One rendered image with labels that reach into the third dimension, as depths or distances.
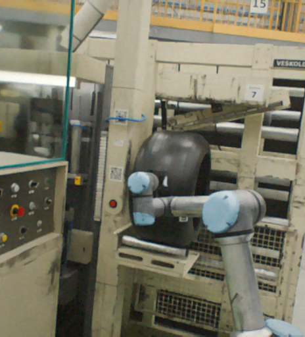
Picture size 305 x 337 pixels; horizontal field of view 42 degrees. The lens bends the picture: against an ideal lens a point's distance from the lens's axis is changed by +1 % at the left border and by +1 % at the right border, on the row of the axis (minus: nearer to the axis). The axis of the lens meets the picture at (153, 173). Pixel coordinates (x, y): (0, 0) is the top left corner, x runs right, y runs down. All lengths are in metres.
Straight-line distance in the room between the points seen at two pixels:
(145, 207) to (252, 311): 0.52
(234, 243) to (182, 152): 0.75
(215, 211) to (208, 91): 1.13
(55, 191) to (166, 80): 0.84
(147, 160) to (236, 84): 0.66
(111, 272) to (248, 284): 1.14
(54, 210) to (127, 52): 0.87
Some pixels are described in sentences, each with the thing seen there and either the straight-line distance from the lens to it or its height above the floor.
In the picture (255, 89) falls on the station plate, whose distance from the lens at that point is 2.16.
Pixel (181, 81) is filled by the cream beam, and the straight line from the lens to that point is 2.23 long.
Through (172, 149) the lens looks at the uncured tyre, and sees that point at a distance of 1.84.
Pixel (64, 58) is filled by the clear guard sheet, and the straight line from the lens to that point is 1.99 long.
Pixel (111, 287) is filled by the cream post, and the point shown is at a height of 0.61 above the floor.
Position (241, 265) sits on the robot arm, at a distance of 1.18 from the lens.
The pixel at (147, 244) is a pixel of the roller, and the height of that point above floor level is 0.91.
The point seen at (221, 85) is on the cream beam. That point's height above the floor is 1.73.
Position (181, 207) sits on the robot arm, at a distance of 1.46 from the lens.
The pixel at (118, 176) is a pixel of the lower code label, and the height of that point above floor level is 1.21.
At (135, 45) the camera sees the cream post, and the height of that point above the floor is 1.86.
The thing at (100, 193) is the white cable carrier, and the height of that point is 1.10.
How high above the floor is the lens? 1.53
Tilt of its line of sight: 8 degrees down
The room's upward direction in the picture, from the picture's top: 6 degrees clockwise
